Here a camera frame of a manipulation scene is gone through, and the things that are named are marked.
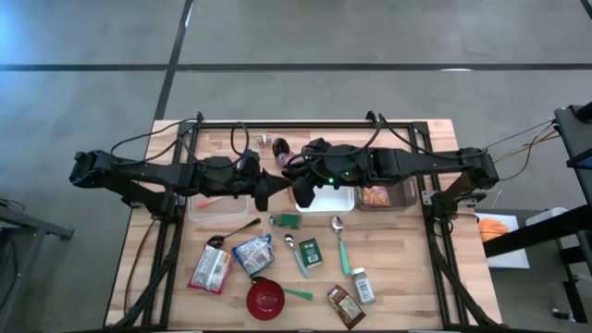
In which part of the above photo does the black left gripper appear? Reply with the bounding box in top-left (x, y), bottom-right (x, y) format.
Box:
top-left (234, 162), bottom-right (293, 213)

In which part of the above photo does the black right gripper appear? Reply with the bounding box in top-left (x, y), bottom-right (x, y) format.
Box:
top-left (281, 137), bottom-right (366, 209)

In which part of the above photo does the green rectangular packet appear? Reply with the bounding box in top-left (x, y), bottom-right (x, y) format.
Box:
top-left (268, 212), bottom-right (302, 230)

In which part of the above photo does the orange-handled spoon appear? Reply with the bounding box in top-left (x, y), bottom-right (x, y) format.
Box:
top-left (271, 137), bottom-right (293, 160)

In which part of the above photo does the blue white snack bag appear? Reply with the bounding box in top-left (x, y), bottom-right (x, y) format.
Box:
top-left (230, 233), bottom-right (276, 278)

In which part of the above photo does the black metal spoon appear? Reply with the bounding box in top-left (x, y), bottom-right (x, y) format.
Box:
top-left (206, 217), bottom-right (263, 250)

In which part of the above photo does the yellow pink noodle packet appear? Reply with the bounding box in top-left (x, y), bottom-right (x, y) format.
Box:
top-left (361, 185), bottom-right (392, 208)

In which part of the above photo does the teal-handled spoon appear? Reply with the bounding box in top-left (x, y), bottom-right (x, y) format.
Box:
top-left (331, 216), bottom-right (354, 277)

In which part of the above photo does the white-capped spice jar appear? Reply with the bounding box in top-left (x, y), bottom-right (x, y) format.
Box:
top-left (350, 266), bottom-right (376, 306)

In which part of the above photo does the brown spice packet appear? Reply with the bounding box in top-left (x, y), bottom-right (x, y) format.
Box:
top-left (327, 284), bottom-right (367, 330)

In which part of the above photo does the white plastic bin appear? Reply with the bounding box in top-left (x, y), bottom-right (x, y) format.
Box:
top-left (295, 184), bottom-right (356, 214)

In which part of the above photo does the clear plastic container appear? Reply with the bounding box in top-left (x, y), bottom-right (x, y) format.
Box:
top-left (187, 192), bottom-right (251, 227)

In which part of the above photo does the green spice tin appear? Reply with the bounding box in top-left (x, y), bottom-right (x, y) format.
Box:
top-left (298, 237), bottom-right (325, 269)

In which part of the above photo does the red white snack packet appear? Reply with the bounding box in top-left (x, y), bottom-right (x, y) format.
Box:
top-left (186, 244), bottom-right (234, 296)

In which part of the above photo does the clear bin of snacks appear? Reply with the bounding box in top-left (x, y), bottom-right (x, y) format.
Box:
top-left (354, 178), bottom-right (420, 213)

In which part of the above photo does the red and black bowl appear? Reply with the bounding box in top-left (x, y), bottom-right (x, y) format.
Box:
top-left (245, 276), bottom-right (286, 322)

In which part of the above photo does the orange object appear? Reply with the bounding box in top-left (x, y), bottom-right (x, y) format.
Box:
top-left (477, 217), bottom-right (510, 243)

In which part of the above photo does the white paper sheet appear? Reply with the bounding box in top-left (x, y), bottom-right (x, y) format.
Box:
top-left (475, 212), bottom-right (531, 270)

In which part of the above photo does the grey side table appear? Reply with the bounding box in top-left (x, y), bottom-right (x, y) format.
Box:
top-left (0, 198), bottom-right (75, 333)

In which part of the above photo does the white plastic tub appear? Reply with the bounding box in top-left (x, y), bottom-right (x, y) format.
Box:
top-left (524, 206), bottom-right (569, 228)

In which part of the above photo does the black side table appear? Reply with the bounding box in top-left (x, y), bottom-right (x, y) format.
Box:
top-left (483, 101), bottom-right (592, 325)

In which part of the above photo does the small black floor item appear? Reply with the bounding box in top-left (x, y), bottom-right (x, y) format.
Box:
top-left (551, 307), bottom-right (576, 324)

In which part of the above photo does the black metal table frame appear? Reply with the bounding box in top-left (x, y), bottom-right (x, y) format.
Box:
top-left (113, 110), bottom-right (499, 332)

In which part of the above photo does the looped black wrist cable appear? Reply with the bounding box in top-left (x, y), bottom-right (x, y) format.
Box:
top-left (229, 121), bottom-right (252, 161)

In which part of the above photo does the light-blue-handled spoon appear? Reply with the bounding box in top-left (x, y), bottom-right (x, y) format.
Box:
top-left (283, 233), bottom-right (310, 279)

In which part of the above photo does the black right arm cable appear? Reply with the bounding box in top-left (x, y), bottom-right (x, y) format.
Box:
top-left (367, 110), bottom-right (463, 156)

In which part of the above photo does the green-handled spoon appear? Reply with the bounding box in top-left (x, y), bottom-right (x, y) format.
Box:
top-left (252, 276), bottom-right (315, 302)

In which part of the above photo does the long black arm cable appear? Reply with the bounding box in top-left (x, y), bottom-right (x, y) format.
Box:
top-left (109, 117), bottom-right (201, 156)

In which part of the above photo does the brown cable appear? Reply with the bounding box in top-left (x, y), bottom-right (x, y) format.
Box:
top-left (122, 216), bottom-right (159, 318)

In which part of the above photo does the coloured wire bundle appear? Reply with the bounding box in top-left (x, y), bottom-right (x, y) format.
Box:
top-left (480, 118), bottom-right (559, 163)

